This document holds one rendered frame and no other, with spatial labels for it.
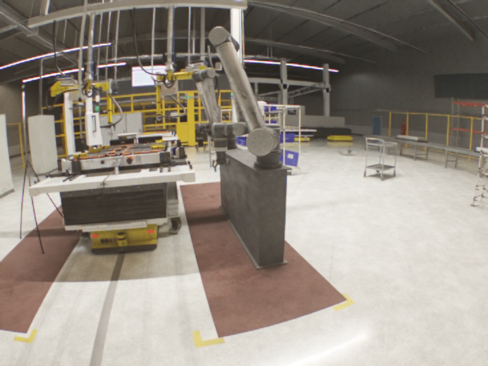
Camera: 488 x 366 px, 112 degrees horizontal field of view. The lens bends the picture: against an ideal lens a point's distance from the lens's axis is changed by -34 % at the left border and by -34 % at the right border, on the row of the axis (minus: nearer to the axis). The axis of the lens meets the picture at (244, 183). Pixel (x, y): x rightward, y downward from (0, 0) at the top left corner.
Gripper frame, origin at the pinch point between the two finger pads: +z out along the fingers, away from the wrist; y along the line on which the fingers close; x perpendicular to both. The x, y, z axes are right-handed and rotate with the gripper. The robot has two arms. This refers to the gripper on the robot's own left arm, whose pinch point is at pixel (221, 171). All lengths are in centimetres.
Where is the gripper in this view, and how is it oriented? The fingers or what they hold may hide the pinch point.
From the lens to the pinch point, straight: 200.0
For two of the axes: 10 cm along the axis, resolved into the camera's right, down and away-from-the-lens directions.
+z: 0.2, 9.7, 2.5
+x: -2.8, -2.3, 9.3
